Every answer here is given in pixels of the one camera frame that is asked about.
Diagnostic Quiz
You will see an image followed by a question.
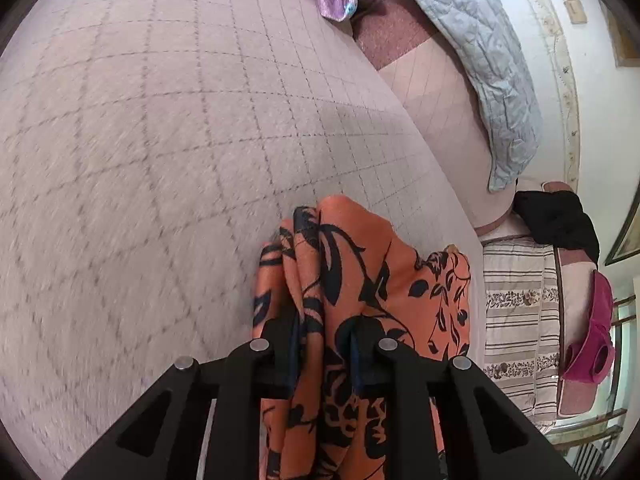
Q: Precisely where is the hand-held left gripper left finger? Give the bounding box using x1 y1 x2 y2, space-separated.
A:
62 317 301 480

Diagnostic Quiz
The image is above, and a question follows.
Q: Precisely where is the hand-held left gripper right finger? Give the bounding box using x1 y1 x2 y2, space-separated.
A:
350 317 581 480

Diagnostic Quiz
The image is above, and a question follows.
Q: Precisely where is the orange black floral garment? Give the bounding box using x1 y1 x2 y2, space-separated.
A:
251 196 473 480

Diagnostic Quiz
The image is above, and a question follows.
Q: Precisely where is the white striped bedding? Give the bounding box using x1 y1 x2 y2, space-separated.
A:
481 236 567 432

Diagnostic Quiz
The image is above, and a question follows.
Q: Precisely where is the beige checked bed blanket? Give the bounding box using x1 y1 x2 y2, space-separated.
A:
0 0 488 480

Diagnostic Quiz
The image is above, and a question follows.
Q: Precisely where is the magenta cloth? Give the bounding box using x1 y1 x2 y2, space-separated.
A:
559 270 617 386

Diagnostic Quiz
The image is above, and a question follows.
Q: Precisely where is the black cloth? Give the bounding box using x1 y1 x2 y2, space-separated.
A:
514 190 601 264

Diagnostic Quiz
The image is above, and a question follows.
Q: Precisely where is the white radiator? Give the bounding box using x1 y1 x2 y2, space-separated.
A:
570 435 622 480

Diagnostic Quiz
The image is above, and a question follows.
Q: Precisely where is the pink bed sheet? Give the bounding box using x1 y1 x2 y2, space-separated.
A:
352 0 532 237

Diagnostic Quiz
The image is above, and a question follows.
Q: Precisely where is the grey quilted blanket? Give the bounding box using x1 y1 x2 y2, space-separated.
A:
385 0 544 193

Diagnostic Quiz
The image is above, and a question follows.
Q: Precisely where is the wooden chair frame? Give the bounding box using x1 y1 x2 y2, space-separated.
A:
547 295 638 453

